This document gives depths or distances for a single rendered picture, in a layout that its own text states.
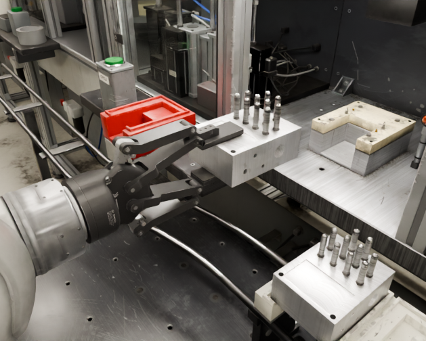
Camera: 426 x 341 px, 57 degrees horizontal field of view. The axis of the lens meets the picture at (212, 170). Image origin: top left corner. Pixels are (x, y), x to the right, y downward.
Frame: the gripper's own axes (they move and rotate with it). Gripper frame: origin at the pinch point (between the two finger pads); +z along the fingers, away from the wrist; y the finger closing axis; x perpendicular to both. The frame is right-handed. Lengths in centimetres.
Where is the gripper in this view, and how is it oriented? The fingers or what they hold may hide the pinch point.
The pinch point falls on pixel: (218, 152)
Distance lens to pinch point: 53.1
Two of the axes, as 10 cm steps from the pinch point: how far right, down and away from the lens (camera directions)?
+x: -6.2, -4.3, 6.6
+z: 7.9, -3.5, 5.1
